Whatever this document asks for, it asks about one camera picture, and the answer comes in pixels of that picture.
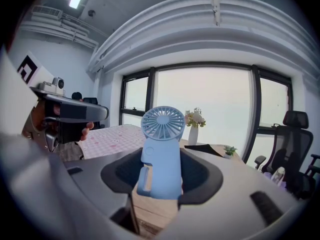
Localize white vase with flowers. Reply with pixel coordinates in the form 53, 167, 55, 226
184, 107, 207, 147

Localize wooden table with checkered cloth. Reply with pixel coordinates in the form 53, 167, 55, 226
79, 123, 246, 235

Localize clear bottle with strap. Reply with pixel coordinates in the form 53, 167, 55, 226
271, 166, 286, 185

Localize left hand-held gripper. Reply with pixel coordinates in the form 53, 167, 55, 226
0, 49, 110, 153

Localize purple bag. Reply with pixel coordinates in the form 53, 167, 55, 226
263, 171, 289, 190

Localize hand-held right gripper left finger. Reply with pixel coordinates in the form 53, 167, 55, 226
0, 133, 144, 240

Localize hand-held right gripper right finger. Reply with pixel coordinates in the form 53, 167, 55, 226
154, 148, 308, 240

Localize small leafy potted plant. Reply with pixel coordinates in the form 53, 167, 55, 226
223, 145, 238, 160

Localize pink checked bear tablecloth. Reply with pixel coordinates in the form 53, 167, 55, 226
79, 123, 149, 160

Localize black mesh office chair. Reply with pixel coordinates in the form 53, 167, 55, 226
254, 110, 315, 200

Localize small blue handheld fan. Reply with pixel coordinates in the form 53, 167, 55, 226
136, 105, 186, 200

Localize person's left hand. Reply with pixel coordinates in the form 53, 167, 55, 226
79, 121, 95, 142

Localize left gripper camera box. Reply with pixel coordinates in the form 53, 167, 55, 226
37, 76, 67, 96

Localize large black-framed window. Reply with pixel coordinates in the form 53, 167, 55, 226
119, 61, 294, 165

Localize white ceiling pipes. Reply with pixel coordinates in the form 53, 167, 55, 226
19, 11, 100, 50

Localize white ceiling air vent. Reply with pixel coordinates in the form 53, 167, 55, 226
31, 5, 64, 20

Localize large white ceiling duct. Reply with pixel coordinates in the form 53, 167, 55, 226
87, 0, 319, 75

